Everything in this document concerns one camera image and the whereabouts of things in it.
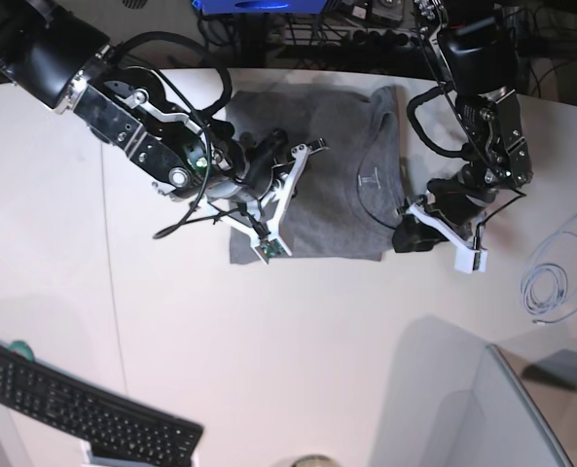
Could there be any black computer keyboard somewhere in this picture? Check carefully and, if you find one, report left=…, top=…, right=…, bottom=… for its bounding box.
left=0, top=345, right=203, bottom=466

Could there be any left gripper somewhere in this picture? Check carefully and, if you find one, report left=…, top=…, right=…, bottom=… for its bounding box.
left=392, top=178, right=498, bottom=254

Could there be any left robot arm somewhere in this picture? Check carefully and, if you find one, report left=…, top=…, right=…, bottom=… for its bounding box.
left=392, top=1, right=532, bottom=253

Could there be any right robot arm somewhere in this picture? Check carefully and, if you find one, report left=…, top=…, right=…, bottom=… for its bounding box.
left=0, top=1, right=305, bottom=245

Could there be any blue box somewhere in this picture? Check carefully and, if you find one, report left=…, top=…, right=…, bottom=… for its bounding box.
left=193, top=0, right=327, bottom=15

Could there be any black power strip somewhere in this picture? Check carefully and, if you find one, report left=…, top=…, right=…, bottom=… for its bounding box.
left=268, top=23, right=418, bottom=47

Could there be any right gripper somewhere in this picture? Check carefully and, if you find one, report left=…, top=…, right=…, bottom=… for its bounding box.
left=205, top=128, right=295, bottom=202

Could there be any green tape roll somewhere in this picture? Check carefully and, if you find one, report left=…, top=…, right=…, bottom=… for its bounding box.
left=8, top=341, right=35, bottom=362

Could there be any coiled light blue cable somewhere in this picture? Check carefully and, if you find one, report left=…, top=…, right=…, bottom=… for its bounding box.
left=520, top=207, right=577, bottom=326

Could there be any grey t-shirt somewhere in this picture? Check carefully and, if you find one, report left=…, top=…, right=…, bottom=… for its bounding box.
left=227, top=86, right=405, bottom=262

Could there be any round tan object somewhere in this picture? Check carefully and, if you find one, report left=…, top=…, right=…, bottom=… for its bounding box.
left=290, top=454, right=340, bottom=467

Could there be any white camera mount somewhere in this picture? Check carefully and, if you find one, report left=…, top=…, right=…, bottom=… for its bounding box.
left=399, top=196, right=488, bottom=274
left=199, top=138, right=328, bottom=264

